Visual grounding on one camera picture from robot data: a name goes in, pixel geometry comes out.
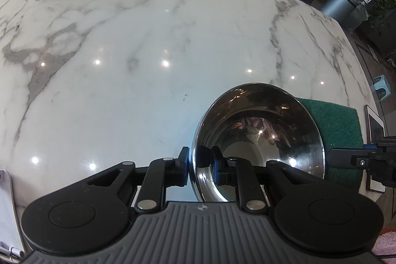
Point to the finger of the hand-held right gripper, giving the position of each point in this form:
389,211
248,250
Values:
386,143
343,158

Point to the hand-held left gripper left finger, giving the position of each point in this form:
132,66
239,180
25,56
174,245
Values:
184,166

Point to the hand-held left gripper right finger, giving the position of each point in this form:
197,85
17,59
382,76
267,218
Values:
217,166

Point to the green scouring pad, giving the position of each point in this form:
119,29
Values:
334,124

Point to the stainless steel bowl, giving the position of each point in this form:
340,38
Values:
263,109

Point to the white tablet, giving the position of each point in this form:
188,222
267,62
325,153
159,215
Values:
376,124

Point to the light blue plastic stool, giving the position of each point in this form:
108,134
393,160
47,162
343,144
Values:
381,86

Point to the pink fluffy mat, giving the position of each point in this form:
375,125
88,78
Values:
388,247

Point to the dark planter box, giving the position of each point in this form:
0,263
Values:
383,41

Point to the grey trash bin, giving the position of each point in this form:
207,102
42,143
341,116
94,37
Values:
340,7

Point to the white pen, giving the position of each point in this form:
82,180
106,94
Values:
14,252

